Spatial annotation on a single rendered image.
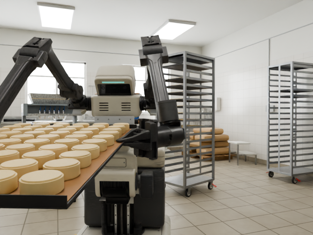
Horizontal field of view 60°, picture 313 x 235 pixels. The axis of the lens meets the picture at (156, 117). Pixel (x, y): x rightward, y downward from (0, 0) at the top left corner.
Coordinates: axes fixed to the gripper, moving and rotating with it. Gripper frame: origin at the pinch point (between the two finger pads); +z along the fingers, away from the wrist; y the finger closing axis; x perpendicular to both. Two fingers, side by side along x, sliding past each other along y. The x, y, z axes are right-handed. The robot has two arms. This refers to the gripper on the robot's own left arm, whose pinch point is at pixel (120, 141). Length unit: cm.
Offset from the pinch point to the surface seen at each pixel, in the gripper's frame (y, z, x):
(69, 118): 43, -250, 581
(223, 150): 111, -485, 294
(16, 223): 110, -33, 223
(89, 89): -29, -300, 572
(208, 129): 64, -463, 320
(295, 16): -155, -480, 149
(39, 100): -6, -93, 326
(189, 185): 100, -218, 166
